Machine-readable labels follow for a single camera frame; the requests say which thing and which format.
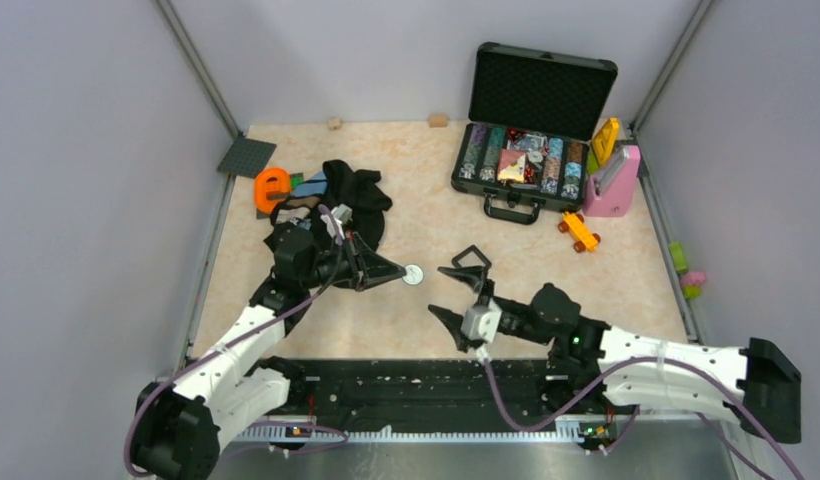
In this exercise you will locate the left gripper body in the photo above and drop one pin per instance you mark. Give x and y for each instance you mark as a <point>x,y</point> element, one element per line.
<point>353,261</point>

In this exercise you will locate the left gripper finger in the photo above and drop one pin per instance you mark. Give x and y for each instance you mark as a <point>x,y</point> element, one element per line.
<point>372,262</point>
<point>377,277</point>

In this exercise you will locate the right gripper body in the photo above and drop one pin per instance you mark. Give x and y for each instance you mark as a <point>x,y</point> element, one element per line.
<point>518,325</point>

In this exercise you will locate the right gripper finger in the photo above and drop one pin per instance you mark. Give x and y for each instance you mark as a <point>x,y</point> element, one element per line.
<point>452,322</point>
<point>475,277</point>

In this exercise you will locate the black printed t-shirt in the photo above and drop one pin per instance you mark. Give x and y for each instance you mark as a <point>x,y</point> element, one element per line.
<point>335,184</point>

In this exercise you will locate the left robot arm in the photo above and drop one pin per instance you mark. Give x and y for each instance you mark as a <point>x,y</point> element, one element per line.
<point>183,424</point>

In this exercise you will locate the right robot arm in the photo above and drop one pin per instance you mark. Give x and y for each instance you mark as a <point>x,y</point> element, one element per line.
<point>593,364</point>

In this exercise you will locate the orange tape dispenser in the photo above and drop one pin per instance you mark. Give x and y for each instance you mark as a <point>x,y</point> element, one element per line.
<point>271,186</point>

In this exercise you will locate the yellow toy car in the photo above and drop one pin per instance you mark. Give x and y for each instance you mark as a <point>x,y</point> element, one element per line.
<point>584,240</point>

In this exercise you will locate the dark grey lego baseplate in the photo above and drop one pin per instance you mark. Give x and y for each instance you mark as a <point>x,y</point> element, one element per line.
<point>246,157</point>

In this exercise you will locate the small wooden block right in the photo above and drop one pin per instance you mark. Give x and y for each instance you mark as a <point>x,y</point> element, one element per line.
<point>438,120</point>

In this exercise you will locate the pink box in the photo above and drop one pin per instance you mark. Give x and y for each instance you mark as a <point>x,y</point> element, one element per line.
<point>610,190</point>

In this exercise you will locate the black poker chip case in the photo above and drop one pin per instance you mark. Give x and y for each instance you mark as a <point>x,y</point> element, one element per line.
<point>531,116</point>

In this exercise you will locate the green and pink toy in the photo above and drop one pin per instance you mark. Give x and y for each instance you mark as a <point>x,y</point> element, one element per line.
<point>691,281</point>

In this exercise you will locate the yellow toy piece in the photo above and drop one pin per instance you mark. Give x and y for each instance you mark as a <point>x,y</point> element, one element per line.
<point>602,145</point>

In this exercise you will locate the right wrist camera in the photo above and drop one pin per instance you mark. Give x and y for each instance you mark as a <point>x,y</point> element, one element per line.
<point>481,322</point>

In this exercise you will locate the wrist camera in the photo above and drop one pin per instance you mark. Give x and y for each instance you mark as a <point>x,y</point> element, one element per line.
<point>338,216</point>
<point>481,322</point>

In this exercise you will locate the upper black square frame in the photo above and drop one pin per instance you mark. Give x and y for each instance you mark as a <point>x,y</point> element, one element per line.
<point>471,258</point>

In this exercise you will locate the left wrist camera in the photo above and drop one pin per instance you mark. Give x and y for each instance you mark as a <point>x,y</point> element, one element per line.
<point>338,216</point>

